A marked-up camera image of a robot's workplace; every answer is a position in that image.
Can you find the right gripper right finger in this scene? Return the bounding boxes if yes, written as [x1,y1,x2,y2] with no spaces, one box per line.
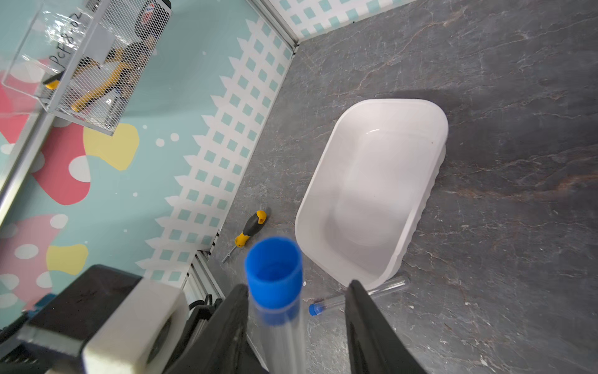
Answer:
[345,280,425,373]

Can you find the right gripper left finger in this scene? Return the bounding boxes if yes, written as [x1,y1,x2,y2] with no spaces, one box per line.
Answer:
[165,285,255,373]

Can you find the blue capped test tube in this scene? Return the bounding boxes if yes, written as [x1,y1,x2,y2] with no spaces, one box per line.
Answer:
[308,275,411,316]
[244,237,306,373]

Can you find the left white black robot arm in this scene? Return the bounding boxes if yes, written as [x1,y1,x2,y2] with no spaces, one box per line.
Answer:
[1,293,222,373]

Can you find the yellow black screwdriver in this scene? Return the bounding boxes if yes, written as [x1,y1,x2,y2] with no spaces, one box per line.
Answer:
[221,208,271,263]

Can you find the white plastic tray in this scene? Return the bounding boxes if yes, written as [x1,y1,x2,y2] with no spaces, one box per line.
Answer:
[294,99,449,290]

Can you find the black tape roll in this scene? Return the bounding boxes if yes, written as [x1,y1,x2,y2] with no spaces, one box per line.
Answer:
[135,0,171,39]

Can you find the clear plastic label bag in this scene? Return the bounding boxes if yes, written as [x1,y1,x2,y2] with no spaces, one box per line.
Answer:
[2,1,101,98]

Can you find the yellow handled pliers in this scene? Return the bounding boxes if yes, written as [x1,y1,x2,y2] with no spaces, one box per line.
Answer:
[69,43,150,113]

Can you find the white wire wall basket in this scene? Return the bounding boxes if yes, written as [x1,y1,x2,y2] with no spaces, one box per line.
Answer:
[1,0,173,137]

